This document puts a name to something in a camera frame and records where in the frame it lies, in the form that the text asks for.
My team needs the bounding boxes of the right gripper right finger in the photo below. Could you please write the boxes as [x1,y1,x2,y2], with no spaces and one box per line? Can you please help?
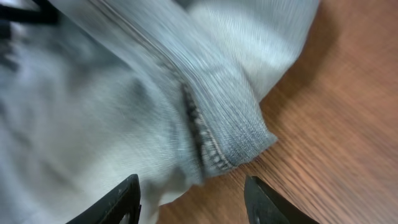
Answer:
[244,176,319,224]

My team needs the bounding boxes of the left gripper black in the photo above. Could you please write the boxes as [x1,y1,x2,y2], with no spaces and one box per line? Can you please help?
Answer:
[1,0,59,40]

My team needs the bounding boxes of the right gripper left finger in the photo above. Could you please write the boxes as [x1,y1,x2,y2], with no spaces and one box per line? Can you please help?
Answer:
[67,174,141,224]

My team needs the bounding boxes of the light blue denim shorts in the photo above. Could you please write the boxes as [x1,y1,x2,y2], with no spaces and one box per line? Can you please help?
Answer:
[1,0,319,223]

